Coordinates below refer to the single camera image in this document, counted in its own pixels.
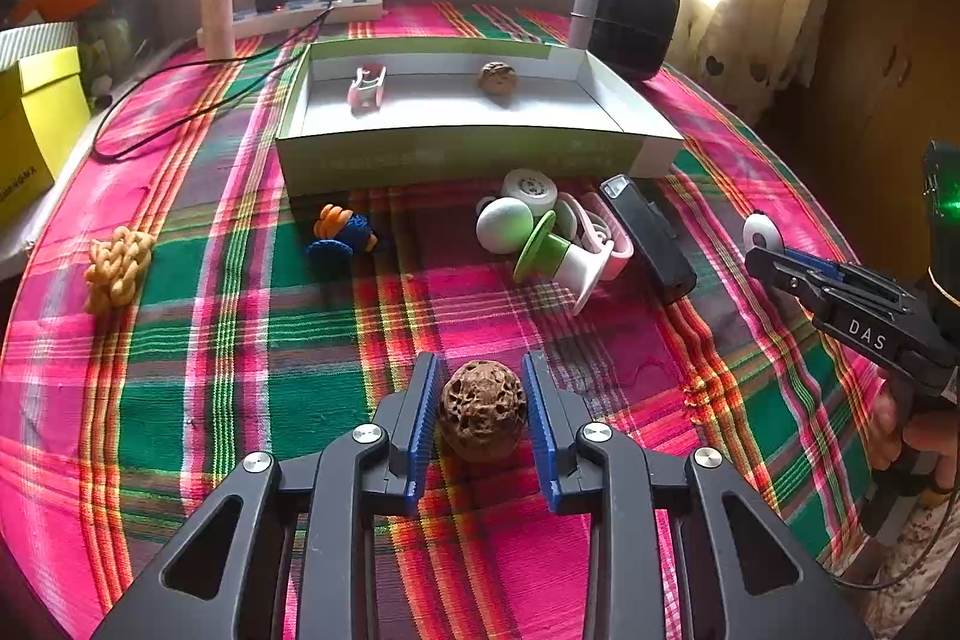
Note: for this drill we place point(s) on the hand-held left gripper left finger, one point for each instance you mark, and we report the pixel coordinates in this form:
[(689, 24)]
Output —
[(424, 419)]

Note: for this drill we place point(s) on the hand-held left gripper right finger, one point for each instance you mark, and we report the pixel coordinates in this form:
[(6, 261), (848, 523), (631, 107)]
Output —
[(541, 434)]

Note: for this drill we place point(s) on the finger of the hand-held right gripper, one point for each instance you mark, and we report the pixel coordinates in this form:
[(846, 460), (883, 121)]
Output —
[(821, 269), (780, 276)]

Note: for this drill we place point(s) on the round dark carved walnut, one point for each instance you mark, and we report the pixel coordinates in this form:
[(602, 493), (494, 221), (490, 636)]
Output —
[(478, 411)]

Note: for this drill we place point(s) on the black rectangular device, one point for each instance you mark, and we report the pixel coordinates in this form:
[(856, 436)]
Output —
[(656, 242)]

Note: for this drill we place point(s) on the pink clip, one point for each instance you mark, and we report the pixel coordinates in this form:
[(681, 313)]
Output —
[(367, 91), (619, 251)]

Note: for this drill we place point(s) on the green and white spool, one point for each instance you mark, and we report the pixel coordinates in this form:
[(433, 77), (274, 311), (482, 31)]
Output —
[(559, 254)]

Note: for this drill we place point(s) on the white and green cardboard box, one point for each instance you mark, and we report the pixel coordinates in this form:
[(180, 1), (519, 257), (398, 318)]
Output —
[(450, 160)]

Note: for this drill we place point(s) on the person's right hand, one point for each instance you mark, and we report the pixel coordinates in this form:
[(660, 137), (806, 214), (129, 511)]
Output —
[(934, 449)]

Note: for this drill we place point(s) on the white egg-shaped knob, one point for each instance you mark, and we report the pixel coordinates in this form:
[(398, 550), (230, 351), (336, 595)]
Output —
[(501, 224)]

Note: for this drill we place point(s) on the plaid tablecloth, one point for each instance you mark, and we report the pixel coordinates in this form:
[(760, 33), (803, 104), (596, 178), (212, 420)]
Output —
[(225, 347)]

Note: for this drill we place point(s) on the round white disc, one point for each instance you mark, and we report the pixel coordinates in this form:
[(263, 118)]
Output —
[(529, 189)]

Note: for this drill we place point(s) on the grey black desk heater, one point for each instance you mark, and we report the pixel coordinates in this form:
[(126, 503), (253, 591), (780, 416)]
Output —
[(630, 21)]

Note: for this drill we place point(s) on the yellow woven knot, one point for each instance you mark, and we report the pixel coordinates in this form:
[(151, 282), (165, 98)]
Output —
[(116, 271)]

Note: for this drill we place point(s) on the flat light brown walnut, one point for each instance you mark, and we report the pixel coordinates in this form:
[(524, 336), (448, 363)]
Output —
[(497, 79)]

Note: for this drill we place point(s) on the white power strip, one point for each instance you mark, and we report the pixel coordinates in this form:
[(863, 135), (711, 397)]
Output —
[(352, 4)]

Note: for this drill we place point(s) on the yellow box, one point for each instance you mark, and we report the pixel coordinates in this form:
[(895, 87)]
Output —
[(30, 123)]

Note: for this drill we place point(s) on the striped box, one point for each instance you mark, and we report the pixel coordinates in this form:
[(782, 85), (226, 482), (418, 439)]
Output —
[(37, 40)]

